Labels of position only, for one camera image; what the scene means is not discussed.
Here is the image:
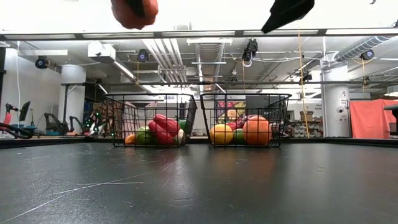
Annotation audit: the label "white column with signs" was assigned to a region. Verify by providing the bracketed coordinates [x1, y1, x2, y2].
[320, 68, 351, 139]

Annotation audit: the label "yellow hanging cable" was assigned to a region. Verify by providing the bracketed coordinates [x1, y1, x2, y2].
[296, 20, 311, 138]

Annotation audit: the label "yellow lemon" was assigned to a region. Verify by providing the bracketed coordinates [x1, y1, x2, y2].
[208, 123, 234, 146]

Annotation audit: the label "small orange pumpkin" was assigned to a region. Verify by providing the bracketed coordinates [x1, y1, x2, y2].
[110, 0, 159, 30]

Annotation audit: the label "round orange fruit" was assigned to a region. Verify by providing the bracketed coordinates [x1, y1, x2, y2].
[242, 115, 272, 146]

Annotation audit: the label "small green lime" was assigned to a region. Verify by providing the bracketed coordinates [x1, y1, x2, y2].
[232, 128, 245, 145]

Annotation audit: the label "black background monitor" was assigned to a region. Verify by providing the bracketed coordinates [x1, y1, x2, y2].
[19, 100, 32, 123]

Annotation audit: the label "white garlic bulb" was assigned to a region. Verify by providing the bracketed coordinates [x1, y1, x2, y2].
[174, 128, 188, 146]

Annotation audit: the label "black wire basket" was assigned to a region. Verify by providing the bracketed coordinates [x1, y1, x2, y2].
[199, 93, 292, 148]
[103, 93, 198, 148]

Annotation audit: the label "light green cucumber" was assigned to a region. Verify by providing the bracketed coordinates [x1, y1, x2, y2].
[134, 125, 154, 146]

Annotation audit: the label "white ceiling air unit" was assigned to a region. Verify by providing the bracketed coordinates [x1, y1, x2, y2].
[87, 43, 117, 65]

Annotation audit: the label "silver slanted ventilation duct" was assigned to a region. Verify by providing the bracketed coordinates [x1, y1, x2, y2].
[333, 34, 393, 63]

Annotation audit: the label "orange red cloth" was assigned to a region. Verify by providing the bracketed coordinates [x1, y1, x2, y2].
[349, 98, 398, 140]

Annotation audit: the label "black hanging cable reel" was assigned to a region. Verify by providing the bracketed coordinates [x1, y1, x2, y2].
[241, 38, 259, 68]

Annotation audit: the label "black stool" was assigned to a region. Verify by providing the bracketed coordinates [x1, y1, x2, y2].
[383, 103, 398, 136]

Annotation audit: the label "background robot green lights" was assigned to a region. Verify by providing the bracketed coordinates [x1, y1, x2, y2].
[81, 109, 114, 138]

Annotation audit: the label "plain white column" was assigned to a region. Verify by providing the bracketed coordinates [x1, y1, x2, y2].
[58, 64, 87, 126]

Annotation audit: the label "red black stand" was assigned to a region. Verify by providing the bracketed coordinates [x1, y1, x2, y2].
[2, 103, 19, 126]

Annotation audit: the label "red bell pepper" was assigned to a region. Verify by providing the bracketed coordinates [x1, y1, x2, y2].
[147, 113, 182, 146]

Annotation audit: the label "silver ribbed ventilation duct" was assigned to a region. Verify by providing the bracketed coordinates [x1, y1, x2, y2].
[193, 42, 226, 91]

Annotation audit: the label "black overhead frame beam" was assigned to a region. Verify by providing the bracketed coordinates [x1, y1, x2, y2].
[0, 28, 398, 41]

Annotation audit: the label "yellow orange chili pepper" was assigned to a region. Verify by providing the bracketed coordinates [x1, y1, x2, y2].
[124, 133, 138, 146]

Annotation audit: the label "black round ceiling camera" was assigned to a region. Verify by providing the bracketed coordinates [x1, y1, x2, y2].
[136, 48, 150, 63]
[34, 55, 50, 70]
[360, 49, 376, 62]

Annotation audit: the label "colourful wall poster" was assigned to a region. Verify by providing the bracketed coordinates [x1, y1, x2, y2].
[217, 100, 247, 124]

